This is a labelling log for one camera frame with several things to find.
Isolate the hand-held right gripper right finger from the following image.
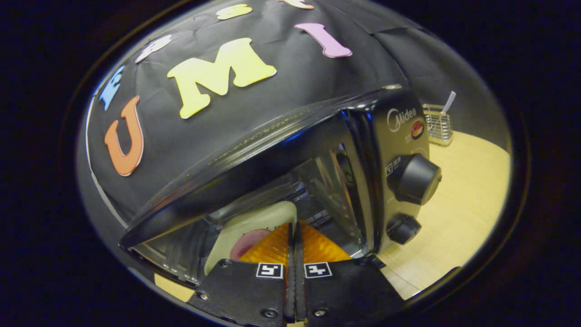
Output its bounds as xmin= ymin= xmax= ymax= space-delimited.
xmin=296 ymin=221 xmax=405 ymax=327

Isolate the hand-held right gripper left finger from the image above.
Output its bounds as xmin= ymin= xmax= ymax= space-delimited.
xmin=188 ymin=222 xmax=296 ymax=327

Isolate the pink round food slice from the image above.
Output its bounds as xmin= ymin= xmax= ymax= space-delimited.
xmin=229 ymin=228 xmax=273 ymax=260

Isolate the cream square plate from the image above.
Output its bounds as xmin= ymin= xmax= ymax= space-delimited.
xmin=204 ymin=201 xmax=298 ymax=275

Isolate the black electric oven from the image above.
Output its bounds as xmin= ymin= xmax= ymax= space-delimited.
xmin=119 ymin=85 xmax=443 ymax=291

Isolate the black backdrop cloth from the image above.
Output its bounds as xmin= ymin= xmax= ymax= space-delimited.
xmin=85 ymin=0 xmax=511 ymax=228

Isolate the wire mesh holder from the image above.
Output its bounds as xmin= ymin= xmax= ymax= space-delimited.
xmin=422 ymin=104 xmax=453 ymax=146

